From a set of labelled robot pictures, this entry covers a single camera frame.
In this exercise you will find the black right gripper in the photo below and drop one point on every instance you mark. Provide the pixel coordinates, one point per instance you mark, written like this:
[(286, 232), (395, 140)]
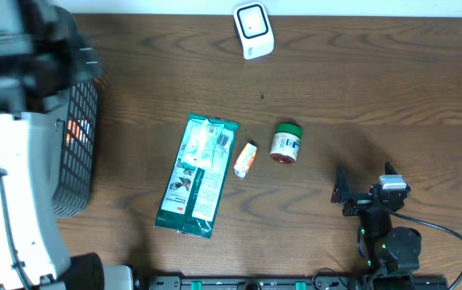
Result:
[(342, 193)]

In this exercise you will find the green 3M product pouch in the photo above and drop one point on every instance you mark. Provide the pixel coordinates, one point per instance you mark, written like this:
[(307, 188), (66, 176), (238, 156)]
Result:
[(192, 195)]

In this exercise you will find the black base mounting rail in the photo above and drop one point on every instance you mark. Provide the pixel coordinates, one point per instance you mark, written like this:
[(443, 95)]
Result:
[(321, 282)]

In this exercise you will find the light green wipes pack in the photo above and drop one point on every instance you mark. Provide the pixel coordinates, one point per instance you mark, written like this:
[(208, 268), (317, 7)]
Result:
[(202, 140)]

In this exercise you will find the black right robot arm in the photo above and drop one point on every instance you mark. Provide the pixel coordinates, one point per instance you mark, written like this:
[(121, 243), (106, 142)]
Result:
[(392, 252)]

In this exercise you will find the white cube barcode scanner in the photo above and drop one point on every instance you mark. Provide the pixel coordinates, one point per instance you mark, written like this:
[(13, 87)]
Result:
[(253, 30)]

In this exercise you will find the grey plastic shopping basket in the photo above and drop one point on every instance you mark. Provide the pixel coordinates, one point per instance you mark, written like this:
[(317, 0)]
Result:
[(53, 152)]

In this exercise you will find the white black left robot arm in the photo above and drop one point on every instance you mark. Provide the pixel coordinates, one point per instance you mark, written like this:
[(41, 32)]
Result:
[(48, 108)]

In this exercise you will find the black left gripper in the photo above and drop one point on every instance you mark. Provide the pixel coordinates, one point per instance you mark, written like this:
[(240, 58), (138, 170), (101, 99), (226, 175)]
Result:
[(86, 58)]

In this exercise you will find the green lid white jar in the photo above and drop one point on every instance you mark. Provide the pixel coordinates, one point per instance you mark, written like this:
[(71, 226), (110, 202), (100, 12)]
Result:
[(286, 143)]

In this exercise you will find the orange white small packet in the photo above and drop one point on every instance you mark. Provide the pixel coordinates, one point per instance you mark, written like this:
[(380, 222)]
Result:
[(245, 160)]

